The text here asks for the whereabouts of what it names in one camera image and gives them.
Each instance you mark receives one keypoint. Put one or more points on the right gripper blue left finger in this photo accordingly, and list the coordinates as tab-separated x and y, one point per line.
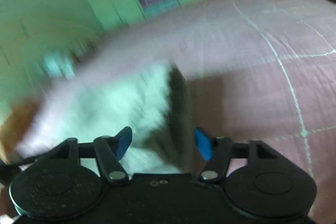
109	151

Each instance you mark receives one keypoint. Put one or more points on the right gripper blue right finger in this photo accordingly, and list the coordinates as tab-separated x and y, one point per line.
217	154

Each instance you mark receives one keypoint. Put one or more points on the grey-green pants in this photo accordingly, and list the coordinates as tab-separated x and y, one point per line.
153	101

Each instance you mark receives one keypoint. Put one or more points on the pink quilted bedsheet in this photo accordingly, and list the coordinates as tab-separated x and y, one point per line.
259	69

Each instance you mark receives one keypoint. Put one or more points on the white floral pillow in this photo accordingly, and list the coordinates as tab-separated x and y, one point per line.
59	63

